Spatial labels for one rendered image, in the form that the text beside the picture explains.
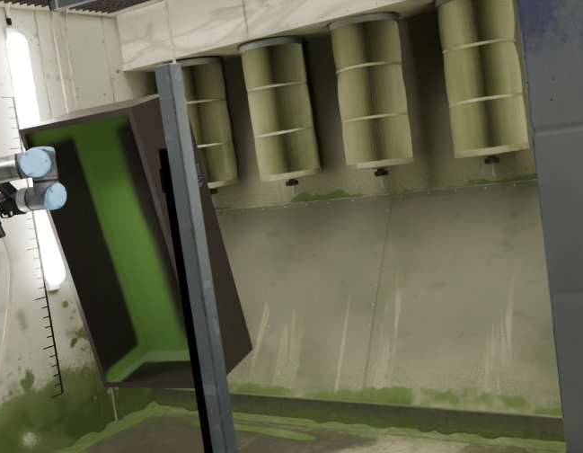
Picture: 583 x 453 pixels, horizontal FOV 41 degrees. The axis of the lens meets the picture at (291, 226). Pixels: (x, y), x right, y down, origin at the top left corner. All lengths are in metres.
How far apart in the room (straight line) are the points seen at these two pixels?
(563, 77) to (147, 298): 2.44
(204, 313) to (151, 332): 1.86
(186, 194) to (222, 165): 2.44
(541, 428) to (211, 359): 1.82
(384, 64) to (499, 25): 0.56
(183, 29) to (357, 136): 1.18
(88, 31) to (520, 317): 2.70
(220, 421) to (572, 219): 1.00
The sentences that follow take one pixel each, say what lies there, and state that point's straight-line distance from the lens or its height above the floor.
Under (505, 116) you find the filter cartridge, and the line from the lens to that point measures 3.54.
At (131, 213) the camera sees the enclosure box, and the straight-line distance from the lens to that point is 3.65.
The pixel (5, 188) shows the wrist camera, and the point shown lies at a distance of 2.99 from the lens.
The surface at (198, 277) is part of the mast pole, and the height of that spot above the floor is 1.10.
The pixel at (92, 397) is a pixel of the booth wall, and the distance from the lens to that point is 4.36.
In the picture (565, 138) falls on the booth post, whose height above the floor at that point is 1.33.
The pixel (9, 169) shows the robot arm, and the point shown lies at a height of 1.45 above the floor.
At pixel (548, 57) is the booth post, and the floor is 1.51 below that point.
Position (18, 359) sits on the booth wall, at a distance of 4.04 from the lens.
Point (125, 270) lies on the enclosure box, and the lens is 3.80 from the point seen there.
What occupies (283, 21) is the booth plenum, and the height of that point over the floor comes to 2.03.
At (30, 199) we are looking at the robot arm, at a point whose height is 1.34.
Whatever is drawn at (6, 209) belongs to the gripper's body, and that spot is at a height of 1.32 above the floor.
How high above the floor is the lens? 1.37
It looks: 5 degrees down
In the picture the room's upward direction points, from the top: 8 degrees counter-clockwise
